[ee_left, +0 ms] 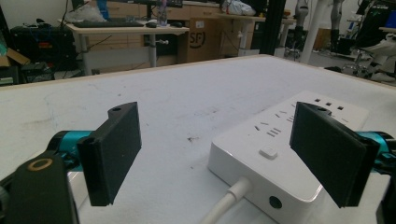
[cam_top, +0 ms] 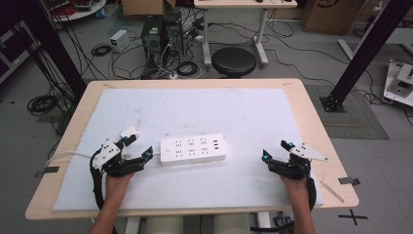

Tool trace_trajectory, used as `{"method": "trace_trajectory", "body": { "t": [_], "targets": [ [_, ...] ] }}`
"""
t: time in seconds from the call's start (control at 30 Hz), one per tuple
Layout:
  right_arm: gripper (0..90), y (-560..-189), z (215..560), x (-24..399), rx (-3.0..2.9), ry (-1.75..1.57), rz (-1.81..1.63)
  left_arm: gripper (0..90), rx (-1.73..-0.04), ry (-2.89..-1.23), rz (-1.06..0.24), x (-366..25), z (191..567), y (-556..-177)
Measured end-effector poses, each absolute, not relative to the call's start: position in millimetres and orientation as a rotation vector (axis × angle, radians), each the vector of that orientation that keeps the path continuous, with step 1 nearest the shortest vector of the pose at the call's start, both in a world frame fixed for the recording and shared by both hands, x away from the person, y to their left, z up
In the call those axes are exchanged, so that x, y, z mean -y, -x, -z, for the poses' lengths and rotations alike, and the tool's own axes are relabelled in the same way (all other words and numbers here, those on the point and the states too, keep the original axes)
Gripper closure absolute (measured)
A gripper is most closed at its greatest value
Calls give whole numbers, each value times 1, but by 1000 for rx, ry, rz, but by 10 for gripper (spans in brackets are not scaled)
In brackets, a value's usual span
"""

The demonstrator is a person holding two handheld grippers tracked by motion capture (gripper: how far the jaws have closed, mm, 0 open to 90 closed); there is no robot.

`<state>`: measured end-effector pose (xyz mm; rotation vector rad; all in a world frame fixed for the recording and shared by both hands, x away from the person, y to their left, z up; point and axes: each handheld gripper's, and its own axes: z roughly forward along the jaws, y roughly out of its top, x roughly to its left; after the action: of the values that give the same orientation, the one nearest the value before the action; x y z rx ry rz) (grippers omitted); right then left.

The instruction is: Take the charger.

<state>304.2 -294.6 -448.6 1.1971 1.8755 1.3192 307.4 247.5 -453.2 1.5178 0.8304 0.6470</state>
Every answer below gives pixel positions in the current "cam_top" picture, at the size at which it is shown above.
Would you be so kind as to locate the small cardboard box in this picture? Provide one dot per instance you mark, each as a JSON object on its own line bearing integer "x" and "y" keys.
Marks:
{"x": 146, "y": 7}

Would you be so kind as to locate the white device with circuit board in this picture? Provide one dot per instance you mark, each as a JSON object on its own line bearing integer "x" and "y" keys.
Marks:
{"x": 399, "y": 83}

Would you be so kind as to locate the round white table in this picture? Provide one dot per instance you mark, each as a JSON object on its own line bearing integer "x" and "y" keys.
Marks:
{"x": 78, "y": 9}

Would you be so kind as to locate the person's left hand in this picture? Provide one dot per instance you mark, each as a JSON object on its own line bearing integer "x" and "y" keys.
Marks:
{"x": 116, "y": 185}

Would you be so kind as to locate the black computer tower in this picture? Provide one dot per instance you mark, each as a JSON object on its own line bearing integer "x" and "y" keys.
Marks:
{"x": 173, "y": 32}
{"x": 152, "y": 34}

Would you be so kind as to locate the white desk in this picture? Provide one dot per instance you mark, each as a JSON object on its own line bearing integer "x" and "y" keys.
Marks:
{"x": 243, "y": 3}

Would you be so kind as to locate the large cardboard box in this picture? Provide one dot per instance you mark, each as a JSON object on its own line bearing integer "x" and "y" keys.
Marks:
{"x": 331, "y": 16}

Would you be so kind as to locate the black round stool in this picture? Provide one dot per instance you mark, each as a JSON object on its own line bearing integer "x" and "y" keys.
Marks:
{"x": 233, "y": 61}

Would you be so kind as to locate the black metal stand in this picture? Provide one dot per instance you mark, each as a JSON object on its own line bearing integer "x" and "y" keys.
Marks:
{"x": 367, "y": 52}
{"x": 52, "y": 45}

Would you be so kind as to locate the grey floor mat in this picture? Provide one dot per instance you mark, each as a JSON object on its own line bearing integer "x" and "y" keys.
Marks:
{"x": 354, "y": 117}

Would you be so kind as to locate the black tape strip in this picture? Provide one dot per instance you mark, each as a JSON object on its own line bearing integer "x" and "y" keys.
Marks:
{"x": 349, "y": 181}
{"x": 48, "y": 170}

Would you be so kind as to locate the person's left leg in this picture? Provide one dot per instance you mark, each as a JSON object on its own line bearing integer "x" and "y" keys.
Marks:
{"x": 164, "y": 225}

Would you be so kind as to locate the white power strip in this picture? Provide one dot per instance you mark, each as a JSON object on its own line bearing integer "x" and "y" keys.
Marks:
{"x": 191, "y": 149}

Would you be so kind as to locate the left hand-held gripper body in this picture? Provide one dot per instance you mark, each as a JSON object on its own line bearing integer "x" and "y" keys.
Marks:
{"x": 108, "y": 154}

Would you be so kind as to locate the person's right hand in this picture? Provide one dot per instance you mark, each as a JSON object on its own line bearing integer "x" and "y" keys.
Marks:
{"x": 297, "y": 186}

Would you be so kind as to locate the wooden table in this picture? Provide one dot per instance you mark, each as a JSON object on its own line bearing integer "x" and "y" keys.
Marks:
{"x": 311, "y": 113}

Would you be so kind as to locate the white plug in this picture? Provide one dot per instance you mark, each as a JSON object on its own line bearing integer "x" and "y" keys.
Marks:
{"x": 129, "y": 132}

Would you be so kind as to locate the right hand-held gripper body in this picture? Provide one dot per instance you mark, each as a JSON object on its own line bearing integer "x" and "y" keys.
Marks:
{"x": 297, "y": 165}

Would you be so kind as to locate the white foam mat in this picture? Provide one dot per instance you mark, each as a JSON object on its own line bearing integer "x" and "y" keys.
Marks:
{"x": 207, "y": 113}

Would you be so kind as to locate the white power supply box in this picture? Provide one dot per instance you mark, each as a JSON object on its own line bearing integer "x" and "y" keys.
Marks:
{"x": 119, "y": 40}

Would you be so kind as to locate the thin wooden stick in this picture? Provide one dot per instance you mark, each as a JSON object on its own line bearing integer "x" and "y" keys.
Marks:
{"x": 331, "y": 191}

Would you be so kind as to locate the person's right leg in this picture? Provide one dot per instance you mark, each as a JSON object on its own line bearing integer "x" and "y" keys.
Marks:
{"x": 232, "y": 225}

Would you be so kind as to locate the person's leg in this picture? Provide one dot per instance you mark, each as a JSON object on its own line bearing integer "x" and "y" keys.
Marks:
{"x": 164, "y": 225}
{"x": 232, "y": 225}

